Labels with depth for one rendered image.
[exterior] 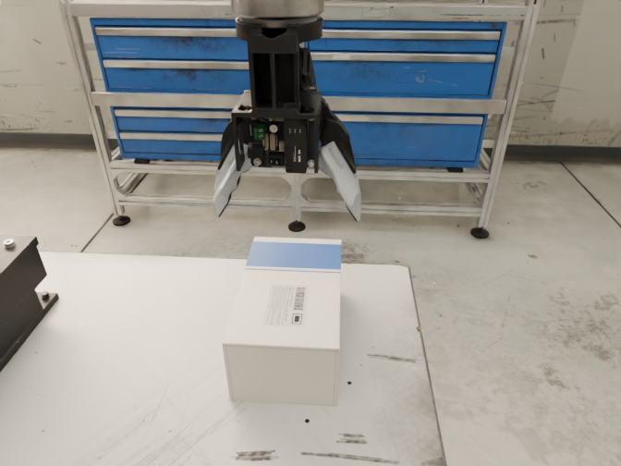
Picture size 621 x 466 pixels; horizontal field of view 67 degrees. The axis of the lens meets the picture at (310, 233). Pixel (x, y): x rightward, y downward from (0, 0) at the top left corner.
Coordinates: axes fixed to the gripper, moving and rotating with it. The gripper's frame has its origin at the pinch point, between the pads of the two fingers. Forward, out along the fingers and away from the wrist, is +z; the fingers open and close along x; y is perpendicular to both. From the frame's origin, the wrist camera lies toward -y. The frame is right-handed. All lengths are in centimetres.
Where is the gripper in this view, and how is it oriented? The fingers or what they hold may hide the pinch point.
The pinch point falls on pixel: (288, 215)
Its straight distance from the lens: 50.8
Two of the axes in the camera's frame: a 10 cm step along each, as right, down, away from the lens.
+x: 10.0, 0.4, -0.6
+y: -0.7, 5.4, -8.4
